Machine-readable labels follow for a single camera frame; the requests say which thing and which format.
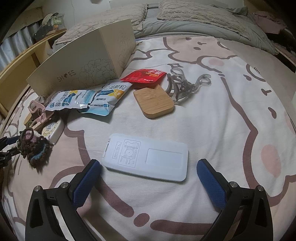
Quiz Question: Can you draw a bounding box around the wooden bedside shelf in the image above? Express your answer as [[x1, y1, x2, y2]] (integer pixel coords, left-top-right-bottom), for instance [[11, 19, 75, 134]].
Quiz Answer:
[[1, 29, 66, 118]]

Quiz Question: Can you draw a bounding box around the blue white granule sachet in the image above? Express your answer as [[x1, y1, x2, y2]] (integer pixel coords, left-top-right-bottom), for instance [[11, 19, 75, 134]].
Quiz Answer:
[[79, 81, 132, 116]]

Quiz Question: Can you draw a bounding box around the cartoon bear blanket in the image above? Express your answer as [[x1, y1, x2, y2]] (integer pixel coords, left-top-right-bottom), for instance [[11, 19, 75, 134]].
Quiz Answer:
[[1, 37, 295, 240]]

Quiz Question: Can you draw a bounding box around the blue white torn sachet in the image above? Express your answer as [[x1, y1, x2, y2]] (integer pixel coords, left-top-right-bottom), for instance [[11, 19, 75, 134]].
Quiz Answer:
[[46, 90, 96, 111]]

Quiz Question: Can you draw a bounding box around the black bag on shelf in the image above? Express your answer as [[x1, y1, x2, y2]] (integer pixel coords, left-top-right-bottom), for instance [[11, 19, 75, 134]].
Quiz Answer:
[[33, 25, 58, 42]]

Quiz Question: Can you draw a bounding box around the white round-label tin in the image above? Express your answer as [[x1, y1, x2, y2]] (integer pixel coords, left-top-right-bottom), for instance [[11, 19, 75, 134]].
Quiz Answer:
[[42, 118, 64, 145]]

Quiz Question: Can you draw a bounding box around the white cap on shelf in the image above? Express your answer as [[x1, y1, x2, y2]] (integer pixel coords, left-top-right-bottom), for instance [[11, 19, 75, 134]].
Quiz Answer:
[[42, 13, 59, 26]]

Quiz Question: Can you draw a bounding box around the red disposable glove packet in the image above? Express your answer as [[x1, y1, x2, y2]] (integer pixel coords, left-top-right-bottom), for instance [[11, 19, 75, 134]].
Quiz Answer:
[[121, 69, 167, 83]]

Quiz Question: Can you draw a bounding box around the right beige quilted pillow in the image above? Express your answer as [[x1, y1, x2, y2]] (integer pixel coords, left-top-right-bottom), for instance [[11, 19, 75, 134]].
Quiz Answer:
[[157, 1, 250, 40]]

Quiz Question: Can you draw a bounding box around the white plastic case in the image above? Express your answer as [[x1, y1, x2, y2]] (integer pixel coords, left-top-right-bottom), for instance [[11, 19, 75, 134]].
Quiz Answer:
[[102, 133, 189, 182]]

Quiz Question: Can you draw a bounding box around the brown blue crochet pouch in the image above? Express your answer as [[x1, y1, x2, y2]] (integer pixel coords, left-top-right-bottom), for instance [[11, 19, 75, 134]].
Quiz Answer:
[[16, 128, 53, 169]]

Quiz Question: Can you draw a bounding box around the grey curtain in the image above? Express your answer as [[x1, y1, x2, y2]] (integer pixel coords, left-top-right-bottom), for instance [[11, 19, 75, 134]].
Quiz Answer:
[[0, 22, 39, 71]]

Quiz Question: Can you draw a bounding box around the beige quilted pillow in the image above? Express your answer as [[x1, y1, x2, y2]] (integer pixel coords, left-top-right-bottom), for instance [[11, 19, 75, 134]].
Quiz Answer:
[[56, 4, 148, 45], [157, 1, 250, 40]]

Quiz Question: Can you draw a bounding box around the square bamboo coaster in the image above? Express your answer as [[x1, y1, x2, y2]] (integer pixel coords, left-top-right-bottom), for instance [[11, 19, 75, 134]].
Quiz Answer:
[[133, 85, 175, 119]]

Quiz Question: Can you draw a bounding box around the pink clothes pile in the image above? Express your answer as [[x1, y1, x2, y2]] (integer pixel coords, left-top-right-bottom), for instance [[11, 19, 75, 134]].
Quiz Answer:
[[252, 11, 287, 34]]

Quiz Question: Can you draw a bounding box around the left beige quilted pillow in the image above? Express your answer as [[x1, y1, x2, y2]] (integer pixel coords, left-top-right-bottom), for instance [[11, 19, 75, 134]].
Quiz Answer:
[[56, 4, 148, 45]]

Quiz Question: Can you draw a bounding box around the metal eyelash curler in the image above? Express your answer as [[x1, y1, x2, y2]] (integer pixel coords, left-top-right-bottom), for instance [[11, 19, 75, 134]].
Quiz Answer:
[[166, 64, 211, 103]]

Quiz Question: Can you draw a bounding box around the cream shoe box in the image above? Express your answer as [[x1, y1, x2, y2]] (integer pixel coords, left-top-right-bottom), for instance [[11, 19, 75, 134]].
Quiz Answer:
[[27, 19, 135, 96]]

